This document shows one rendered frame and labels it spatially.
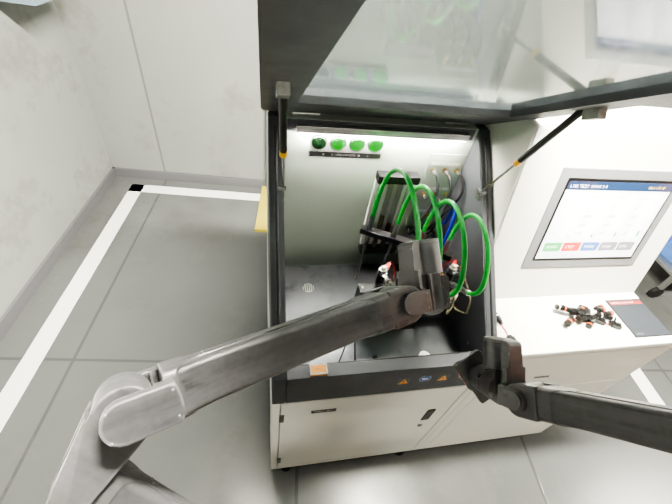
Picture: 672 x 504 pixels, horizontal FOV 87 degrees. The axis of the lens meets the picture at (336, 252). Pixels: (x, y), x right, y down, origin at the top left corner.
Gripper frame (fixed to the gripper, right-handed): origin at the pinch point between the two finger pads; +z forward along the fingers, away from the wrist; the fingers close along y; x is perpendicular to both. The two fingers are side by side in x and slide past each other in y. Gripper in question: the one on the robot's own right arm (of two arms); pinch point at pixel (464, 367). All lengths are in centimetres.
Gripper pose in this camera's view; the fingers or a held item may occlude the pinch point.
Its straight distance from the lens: 98.5
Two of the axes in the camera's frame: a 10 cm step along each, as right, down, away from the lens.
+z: -0.2, 0.9, 10.0
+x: -8.3, 5.5, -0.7
